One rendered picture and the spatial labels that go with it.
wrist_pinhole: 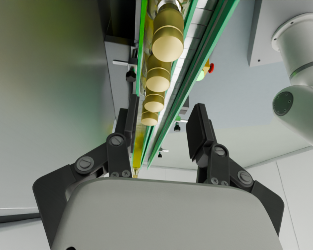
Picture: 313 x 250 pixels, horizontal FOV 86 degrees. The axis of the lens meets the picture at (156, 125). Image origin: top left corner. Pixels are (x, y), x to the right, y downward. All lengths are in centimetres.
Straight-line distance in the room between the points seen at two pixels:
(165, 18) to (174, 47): 3
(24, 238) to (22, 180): 8
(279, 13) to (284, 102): 27
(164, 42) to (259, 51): 57
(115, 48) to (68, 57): 34
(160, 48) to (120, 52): 40
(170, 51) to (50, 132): 16
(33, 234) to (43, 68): 19
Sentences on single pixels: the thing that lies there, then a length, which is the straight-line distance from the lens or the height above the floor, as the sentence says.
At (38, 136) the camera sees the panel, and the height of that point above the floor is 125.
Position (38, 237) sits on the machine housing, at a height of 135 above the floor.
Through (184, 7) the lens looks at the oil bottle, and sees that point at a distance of 25.
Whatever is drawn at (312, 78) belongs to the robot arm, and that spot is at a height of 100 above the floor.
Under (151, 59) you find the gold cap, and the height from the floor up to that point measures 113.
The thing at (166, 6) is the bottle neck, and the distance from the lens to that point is 23.
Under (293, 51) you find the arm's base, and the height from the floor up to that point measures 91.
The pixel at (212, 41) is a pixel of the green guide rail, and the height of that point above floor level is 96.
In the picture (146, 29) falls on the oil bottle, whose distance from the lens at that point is 28.
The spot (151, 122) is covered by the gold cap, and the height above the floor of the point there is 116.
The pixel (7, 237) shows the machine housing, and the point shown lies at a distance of 23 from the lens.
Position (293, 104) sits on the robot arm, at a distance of 47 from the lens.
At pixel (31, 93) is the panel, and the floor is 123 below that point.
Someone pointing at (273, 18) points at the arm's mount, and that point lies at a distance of 66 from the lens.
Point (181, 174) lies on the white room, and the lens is 634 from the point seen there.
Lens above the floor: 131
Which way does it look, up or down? 26 degrees down
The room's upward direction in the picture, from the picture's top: 177 degrees counter-clockwise
